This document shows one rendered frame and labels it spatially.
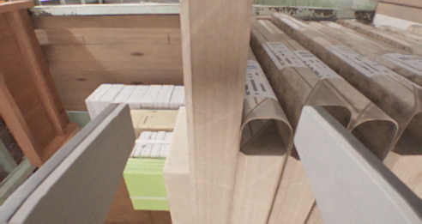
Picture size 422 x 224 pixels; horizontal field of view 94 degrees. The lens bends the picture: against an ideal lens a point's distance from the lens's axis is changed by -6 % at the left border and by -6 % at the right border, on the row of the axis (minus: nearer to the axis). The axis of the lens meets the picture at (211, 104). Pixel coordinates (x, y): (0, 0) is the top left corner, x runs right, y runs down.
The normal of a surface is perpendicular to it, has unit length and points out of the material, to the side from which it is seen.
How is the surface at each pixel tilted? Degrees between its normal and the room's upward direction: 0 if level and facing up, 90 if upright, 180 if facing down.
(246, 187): 90
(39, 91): 90
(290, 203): 90
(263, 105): 90
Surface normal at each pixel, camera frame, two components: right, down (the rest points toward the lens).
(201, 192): -0.01, 0.51
